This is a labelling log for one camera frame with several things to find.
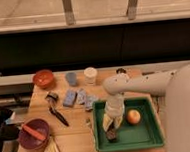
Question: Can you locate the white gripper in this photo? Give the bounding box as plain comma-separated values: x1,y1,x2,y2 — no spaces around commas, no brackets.
103,94,125,132

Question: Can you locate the dark eraser block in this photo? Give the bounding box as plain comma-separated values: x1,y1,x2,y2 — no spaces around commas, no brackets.
106,129,118,142

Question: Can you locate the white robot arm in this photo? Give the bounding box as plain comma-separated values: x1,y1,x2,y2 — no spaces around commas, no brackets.
102,64,190,152

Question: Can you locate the green plastic tray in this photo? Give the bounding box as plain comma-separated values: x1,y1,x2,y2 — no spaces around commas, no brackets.
90,94,166,152

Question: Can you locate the orange apple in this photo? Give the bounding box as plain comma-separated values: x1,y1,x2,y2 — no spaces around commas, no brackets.
126,109,141,125

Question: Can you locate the light blue packet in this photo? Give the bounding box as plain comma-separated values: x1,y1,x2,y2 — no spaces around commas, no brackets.
85,95,98,111

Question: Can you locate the grey blue packet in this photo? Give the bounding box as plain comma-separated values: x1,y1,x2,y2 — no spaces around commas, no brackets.
76,89,86,105

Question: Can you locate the blue sponge block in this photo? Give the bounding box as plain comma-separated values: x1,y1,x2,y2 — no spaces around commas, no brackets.
63,90,77,107

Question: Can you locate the white cup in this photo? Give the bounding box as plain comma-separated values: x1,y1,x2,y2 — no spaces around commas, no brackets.
83,67,97,85

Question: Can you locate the blue cup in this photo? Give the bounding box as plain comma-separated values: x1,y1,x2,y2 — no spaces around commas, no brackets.
65,72,77,87

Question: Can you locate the black brush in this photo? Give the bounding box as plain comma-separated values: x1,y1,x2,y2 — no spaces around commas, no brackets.
45,91,69,126

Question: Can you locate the red bowl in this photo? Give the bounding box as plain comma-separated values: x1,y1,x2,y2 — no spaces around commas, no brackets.
32,70,54,88

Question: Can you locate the purple bowl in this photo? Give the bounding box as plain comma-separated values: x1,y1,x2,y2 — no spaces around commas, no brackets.
18,118,50,151

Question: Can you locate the orange carrot stick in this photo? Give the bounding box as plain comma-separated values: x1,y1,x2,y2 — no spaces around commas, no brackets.
23,125,46,141

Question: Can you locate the right metal post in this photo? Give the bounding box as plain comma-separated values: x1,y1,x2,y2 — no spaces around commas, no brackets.
126,0,138,20

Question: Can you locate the metal post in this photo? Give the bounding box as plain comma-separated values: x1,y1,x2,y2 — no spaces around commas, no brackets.
126,0,138,20
62,0,76,26

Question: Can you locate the left metal post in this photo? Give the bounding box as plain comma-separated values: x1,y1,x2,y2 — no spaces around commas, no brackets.
62,0,76,26

